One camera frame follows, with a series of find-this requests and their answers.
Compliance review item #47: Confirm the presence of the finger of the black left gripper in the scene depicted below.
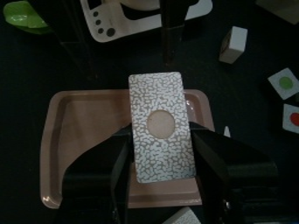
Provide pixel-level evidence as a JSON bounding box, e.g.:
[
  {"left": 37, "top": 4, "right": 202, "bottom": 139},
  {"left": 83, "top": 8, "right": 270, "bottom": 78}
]
[
  {"left": 30, "top": 0, "right": 99, "bottom": 81},
  {"left": 161, "top": 0, "right": 189, "bottom": 70}
]

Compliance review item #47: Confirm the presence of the white tile with red dot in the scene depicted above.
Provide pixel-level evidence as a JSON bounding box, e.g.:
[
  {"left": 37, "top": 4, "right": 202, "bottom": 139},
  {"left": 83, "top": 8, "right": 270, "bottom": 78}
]
[{"left": 282, "top": 102, "right": 299, "bottom": 135}]

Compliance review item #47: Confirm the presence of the white wooden block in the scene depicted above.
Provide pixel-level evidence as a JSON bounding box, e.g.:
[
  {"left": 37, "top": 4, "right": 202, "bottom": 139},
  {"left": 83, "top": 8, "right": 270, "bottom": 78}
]
[{"left": 218, "top": 25, "right": 249, "bottom": 65}]

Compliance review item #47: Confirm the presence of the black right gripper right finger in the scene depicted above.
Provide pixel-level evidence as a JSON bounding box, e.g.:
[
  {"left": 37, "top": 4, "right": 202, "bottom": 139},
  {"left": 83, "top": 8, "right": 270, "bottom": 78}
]
[{"left": 189, "top": 121, "right": 281, "bottom": 224}]

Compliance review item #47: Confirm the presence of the white speckled rice block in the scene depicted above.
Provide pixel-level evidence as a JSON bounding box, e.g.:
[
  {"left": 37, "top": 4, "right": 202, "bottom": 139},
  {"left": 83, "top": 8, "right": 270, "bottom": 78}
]
[{"left": 127, "top": 71, "right": 198, "bottom": 185}]

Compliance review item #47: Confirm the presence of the pink plastic tray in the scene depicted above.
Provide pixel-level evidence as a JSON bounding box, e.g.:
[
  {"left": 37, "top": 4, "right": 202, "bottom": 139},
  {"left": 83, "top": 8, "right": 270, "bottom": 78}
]
[{"left": 39, "top": 88, "right": 217, "bottom": 210}]

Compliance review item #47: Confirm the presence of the white tile with green dot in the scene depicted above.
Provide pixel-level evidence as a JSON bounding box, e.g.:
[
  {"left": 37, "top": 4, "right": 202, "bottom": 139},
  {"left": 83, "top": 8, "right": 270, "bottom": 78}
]
[{"left": 266, "top": 67, "right": 299, "bottom": 101}]

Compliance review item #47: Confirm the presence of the green toy leaf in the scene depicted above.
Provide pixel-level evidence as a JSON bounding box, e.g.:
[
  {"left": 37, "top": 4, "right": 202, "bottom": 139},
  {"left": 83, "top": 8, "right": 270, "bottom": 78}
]
[{"left": 3, "top": 0, "right": 54, "bottom": 36}]

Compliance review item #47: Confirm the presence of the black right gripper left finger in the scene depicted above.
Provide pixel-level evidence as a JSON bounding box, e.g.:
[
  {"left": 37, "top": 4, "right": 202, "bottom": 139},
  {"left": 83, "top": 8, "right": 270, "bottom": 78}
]
[{"left": 58, "top": 123, "right": 137, "bottom": 224}]

